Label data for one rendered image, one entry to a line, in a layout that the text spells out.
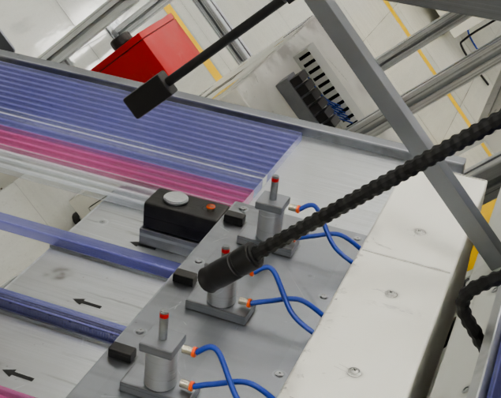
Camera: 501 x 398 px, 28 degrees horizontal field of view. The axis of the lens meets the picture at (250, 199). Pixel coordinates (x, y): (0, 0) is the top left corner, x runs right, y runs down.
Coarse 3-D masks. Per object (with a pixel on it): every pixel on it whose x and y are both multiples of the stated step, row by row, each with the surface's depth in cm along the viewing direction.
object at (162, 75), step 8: (160, 72) 84; (152, 80) 84; (160, 80) 83; (136, 88) 85; (144, 88) 84; (152, 88) 84; (160, 88) 84; (168, 88) 83; (176, 88) 84; (128, 96) 85; (136, 96) 85; (144, 96) 84; (152, 96) 84; (160, 96) 84; (168, 96) 84; (128, 104) 85; (136, 104) 85; (144, 104) 85; (152, 104) 85; (136, 112) 85; (144, 112) 85
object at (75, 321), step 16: (0, 288) 85; (0, 304) 84; (16, 304) 84; (32, 304) 84; (48, 304) 84; (48, 320) 83; (64, 320) 82; (80, 320) 82; (96, 320) 82; (96, 336) 82; (112, 336) 81
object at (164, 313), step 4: (164, 308) 65; (160, 312) 64; (164, 312) 64; (168, 312) 64; (160, 316) 64; (164, 316) 64; (168, 316) 65; (160, 320) 65; (164, 320) 65; (168, 320) 65; (160, 324) 65; (164, 324) 65; (160, 328) 65; (164, 328) 65; (160, 332) 65; (164, 332) 65; (160, 336) 65; (164, 336) 65
